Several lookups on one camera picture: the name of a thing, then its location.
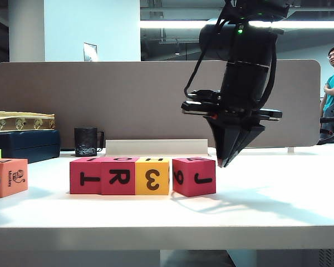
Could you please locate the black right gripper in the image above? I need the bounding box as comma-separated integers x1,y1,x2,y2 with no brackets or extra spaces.
180,100,283,168

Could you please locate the red foam block letter J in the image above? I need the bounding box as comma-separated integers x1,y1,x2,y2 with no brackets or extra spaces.
171,157,217,197

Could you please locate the yellow foam block letter H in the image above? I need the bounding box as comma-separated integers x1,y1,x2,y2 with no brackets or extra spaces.
135,157,170,196

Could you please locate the red foam block letter R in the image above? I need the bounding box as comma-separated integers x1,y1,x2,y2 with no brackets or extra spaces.
100,156,137,196

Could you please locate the red foam block letter T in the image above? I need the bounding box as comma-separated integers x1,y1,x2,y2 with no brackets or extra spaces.
69,157,103,195

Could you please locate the orange foam block monkey print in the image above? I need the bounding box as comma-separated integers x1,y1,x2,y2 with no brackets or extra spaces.
0,158,29,199

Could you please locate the black office chair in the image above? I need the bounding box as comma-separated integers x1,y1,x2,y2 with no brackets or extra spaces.
319,86,334,147

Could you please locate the brown desk divider panel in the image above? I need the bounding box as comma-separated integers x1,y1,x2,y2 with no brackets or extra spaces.
0,58,322,149

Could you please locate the black mug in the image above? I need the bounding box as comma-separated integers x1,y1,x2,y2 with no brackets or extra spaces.
73,127,105,157

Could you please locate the perforated grey panel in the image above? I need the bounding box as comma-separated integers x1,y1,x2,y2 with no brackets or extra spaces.
318,248,334,267

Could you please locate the dark blue case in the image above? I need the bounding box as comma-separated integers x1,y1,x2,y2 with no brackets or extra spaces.
0,130,61,164

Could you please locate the yellow patterned box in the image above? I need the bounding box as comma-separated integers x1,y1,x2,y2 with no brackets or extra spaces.
0,111,56,132

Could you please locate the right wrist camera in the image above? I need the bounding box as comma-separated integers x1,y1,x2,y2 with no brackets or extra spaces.
186,88,222,101

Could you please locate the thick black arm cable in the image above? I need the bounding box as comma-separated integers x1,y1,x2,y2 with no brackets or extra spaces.
252,33,278,112

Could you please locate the thin black camera cable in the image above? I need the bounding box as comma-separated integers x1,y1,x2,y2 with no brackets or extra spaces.
183,11,232,97

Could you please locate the small wall sign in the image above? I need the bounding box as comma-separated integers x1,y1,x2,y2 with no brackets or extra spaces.
82,42,98,62

